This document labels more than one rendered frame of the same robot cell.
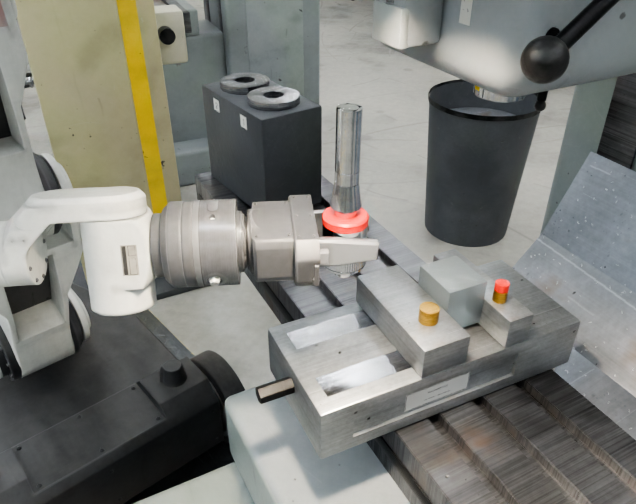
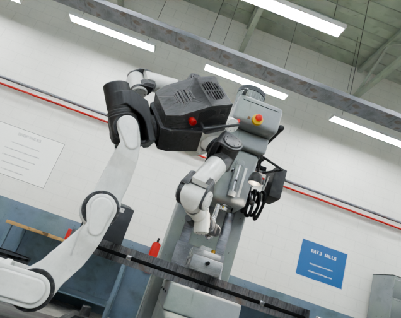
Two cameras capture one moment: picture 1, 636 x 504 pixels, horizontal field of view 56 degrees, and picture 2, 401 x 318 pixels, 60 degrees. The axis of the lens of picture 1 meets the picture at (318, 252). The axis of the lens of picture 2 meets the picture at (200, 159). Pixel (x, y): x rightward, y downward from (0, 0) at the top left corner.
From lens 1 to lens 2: 1.76 m
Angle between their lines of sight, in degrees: 82
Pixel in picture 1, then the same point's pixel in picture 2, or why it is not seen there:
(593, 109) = (178, 229)
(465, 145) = not seen: hidden behind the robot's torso
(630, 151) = (188, 239)
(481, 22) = (241, 197)
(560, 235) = (176, 259)
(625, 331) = not seen: hidden behind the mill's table
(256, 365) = not seen: outside the picture
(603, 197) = (184, 249)
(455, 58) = (235, 200)
